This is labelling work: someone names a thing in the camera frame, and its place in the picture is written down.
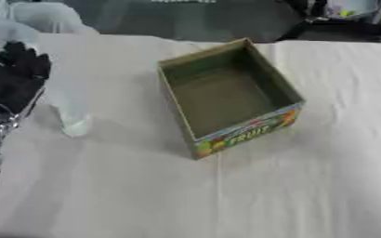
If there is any black chair base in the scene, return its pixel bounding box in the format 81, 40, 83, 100
273, 0, 381, 44

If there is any open cardboard box green inside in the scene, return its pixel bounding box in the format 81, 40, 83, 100
156, 37, 308, 161

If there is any clear plastic bin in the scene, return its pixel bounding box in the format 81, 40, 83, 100
5, 1, 101, 35

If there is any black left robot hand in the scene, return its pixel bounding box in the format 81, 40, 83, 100
0, 41, 54, 115

